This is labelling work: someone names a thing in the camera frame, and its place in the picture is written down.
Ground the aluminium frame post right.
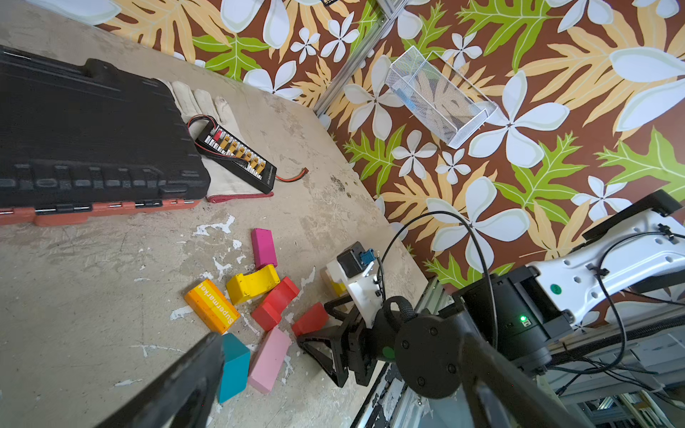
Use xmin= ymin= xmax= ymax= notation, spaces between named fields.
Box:
xmin=313 ymin=0 xmax=410 ymax=117

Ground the magenta block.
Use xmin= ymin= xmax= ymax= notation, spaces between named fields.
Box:
xmin=251 ymin=228 xmax=278 ymax=269

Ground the white wire basket right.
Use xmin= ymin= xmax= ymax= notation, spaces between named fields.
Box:
xmin=385 ymin=46 xmax=497 ymax=149

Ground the black red tool case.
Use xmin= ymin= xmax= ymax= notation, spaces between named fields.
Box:
xmin=1 ymin=47 xmax=210 ymax=226

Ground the yellow rectangular block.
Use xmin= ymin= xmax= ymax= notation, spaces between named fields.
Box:
xmin=331 ymin=282 xmax=348 ymax=297

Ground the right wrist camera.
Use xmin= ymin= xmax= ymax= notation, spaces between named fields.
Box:
xmin=325 ymin=241 xmax=384 ymax=328

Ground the orange supermarket block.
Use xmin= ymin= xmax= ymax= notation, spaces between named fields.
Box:
xmin=184 ymin=279 xmax=240 ymax=335

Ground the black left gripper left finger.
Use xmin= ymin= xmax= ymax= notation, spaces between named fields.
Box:
xmin=98 ymin=333 xmax=224 ymax=427

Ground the red rectangular block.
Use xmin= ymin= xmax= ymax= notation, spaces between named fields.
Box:
xmin=292 ymin=302 xmax=329 ymax=337

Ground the yellow arch block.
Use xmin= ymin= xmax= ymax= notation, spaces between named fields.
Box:
xmin=227 ymin=264 xmax=280 ymax=305

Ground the black charging board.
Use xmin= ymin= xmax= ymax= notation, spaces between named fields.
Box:
xmin=187 ymin=114 xmax=276 ymax=195

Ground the beige work glove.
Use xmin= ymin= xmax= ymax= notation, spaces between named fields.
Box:
xmin=163 ymin=81 xmax=273 ymax=203

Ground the natural wood block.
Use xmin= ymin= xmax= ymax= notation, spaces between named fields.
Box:
xmin=320 ymin=267 xmax=334 ymax=292

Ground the red black power cable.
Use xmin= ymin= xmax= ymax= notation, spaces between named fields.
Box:
xmin=275 ymin=167 xmax=310 ymax=184

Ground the teal block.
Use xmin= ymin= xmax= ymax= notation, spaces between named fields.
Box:
xmin=218 ymin=333 xmax=251 ymax=405

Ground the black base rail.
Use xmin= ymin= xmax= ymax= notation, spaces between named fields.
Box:
xmin=351 ymin=363 xmax=430 ymax=428

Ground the pink block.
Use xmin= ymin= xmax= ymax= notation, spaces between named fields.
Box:
xmin=248 ymin=327 xmax=292 ymax=394

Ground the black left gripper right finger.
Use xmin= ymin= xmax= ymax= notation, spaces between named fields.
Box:
xmin=458 ymin=333 xmax=585 ymax=427

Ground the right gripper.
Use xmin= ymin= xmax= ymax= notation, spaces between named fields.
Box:
xmin=297 ymin=294 xmax=397 ymax=388

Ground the red arch block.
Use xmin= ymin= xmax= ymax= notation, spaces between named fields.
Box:
xmin=252 ymin=277 xmax=300 ymax=332

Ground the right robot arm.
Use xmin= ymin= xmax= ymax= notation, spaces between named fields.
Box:
xmin=297 ymin=190 xmax=684 ymax=399

